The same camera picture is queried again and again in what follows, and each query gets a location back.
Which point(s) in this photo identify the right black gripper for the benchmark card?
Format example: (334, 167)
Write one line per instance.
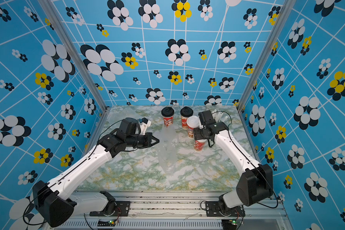
(197, 134)

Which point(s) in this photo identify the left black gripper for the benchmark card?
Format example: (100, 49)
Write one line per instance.
(149, 136)

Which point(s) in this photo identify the red cup white lid front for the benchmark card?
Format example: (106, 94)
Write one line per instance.
(199, 144)

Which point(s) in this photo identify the red cup white lid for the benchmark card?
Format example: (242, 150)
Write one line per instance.
(199, 144)
(192, 123)

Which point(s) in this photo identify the clear plastic carrier bag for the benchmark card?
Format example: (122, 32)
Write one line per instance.
(167, 149)

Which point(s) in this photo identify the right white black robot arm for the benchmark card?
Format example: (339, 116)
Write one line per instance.
(256, 179)

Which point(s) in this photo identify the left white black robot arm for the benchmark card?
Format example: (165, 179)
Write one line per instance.
(54, 199)

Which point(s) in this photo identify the red cup white lid rear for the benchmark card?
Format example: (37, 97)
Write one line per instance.
(192, 123)

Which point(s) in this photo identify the white wrapped straws bundle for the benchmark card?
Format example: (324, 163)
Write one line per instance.
(220, 116)

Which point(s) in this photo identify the red cup black lid right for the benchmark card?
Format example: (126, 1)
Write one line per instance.
(186, 112)

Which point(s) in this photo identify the red cup black lid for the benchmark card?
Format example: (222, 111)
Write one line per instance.
(186, 112)
(167, 113)

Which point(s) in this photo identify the red cup black lid left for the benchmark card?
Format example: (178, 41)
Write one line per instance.
(167, 113)

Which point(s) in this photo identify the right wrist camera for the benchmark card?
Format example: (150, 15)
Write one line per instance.
(206, 118)

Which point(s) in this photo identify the aluminium rail frame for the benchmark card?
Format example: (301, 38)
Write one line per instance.
(176, 210)

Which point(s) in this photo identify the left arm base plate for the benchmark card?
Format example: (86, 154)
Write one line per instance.
(114, 209)

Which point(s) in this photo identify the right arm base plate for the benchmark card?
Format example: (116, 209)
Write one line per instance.
(219, 209)

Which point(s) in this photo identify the right aluminium corner post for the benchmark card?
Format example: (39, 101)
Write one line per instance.
(273, 36)

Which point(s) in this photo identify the aluminium corner post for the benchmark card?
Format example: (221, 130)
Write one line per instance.
(49, 10)
(273, 36)

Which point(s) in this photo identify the left aluminium corner post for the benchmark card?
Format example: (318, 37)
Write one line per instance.
(49, 10)

